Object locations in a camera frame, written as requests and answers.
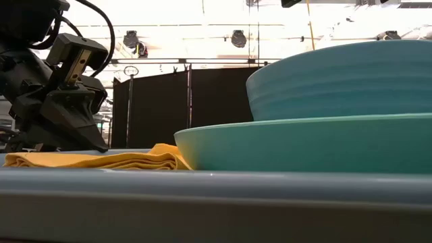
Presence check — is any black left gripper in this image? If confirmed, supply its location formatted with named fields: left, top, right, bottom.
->
left=0, top=32, right=109, bottom=153

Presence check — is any yellow cloth napkin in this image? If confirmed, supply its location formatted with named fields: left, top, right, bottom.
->
left=3, top=143, right=193, bottom=171

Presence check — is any teal plate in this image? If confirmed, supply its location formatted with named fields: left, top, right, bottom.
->
left=173, top=113, right=432, bottom=175

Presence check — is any blue bowl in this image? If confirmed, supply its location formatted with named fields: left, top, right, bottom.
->
left=245, top=39, right=432, bottom=122

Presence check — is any light blue plastic tray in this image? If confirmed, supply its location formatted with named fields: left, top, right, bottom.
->
left=0, top=148, right=432, bottom=243

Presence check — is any long ceiling light strip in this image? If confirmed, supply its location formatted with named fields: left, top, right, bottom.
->
left=111, top=57, right=281, bottom=65

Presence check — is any black ring-topped stand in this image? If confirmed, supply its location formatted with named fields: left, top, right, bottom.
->
left=123, top=65, right=140, bottom=149

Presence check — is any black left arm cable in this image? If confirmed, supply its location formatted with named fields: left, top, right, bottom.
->
left=28, top=0, right=116, bottom=78

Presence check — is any black ceiling cable reel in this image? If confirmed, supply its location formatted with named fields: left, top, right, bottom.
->
left=231, top=29, right=248, bottom=49
left=376, top=30, right=402, bottom=41
left=123, top=30, right=149, bottom=58

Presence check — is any yellow hanging cable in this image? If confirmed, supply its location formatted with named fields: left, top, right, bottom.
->
left=305, top=0, right=317, bottom=51

